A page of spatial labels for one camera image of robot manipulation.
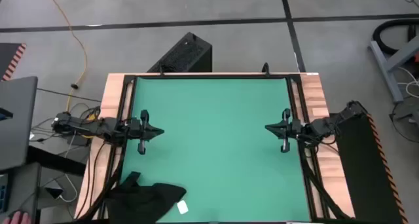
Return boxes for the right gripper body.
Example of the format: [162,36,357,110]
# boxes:
[280,108,304,154]

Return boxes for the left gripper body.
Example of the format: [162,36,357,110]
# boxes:
[129,109,150,155]

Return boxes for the black towel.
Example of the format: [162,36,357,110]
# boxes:
[103,171,189,224]

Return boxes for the green table mat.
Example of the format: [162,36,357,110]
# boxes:
[113,76,312,223]

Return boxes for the black computer tower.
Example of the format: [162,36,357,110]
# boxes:
[146,31,213,73]

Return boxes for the large black orange-edged mat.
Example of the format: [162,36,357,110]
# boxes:
[329,112,409,224]

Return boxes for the black smartphone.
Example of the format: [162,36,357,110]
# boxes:
[44,186,65,200]

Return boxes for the grey metal stand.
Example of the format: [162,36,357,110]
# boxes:
[368,35,419,103]

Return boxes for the grey round floor base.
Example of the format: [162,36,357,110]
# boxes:
[388,96,419,143]

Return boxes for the grey laptop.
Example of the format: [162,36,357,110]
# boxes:
[0,75,39,172]

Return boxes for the grey side desk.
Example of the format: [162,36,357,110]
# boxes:
[0,160,43,224]

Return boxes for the person's hand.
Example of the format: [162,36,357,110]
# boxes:
[1,210,32,224]

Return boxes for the dark keyboard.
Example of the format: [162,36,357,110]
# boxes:
[0,172,10,215]

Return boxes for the small black orange-edged mat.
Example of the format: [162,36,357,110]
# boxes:
[0,43,27,83]

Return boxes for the black metal table frame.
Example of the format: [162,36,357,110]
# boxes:
[75,72,354,224]

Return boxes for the thin black floor cable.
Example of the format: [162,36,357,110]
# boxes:
[35,83,102,103]

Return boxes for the yellow power cable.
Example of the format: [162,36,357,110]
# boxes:
[43,0,88,113]

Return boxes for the black hose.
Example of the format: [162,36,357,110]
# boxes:
[372,18,419,56]

